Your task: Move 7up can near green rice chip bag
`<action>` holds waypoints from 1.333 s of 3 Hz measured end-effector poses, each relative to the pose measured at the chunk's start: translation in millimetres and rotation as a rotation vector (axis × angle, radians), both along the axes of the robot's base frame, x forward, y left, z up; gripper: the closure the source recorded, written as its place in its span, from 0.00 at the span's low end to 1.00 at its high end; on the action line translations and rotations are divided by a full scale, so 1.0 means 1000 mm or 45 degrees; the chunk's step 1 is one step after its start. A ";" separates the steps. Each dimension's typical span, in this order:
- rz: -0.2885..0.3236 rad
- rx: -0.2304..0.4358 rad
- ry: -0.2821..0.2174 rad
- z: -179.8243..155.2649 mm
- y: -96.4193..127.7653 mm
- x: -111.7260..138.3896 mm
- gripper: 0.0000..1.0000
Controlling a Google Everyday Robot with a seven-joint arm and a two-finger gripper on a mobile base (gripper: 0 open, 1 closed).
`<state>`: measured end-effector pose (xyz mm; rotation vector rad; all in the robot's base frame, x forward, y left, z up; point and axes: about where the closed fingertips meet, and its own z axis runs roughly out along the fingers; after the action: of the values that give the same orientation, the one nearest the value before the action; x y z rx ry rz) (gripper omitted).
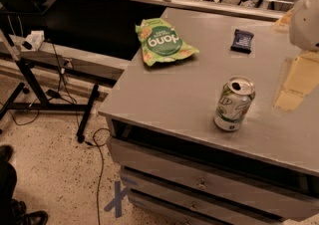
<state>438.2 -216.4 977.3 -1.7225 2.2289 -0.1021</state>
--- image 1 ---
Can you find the green 7up soda can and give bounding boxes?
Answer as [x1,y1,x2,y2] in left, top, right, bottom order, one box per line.
[213,76,255,131]

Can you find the green rice chip bag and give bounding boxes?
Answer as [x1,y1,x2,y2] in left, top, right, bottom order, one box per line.
[136,18,199,67]

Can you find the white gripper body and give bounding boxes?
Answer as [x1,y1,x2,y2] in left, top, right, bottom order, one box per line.
[289,0,319,51]

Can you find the grey drawer cabinet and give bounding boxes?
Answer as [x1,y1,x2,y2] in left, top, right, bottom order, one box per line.
[100,9,319,225]

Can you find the black floor cable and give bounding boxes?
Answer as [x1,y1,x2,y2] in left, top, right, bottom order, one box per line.
[84,127,112,225]

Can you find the dark blue snack packet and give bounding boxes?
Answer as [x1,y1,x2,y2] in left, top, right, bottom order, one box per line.
[230,29,254,54]

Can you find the black metal stand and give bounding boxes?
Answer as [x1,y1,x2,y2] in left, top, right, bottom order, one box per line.
[0,30,99,143]

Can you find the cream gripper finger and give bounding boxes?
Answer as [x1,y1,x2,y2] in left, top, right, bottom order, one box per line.
[272,9,293,32]
[275,52,319,112]

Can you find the white power adapter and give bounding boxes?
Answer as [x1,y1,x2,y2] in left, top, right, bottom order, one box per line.
[22,31,45,51]

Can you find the black shoe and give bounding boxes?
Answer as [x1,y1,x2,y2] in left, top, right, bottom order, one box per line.
[11,210,48,225]

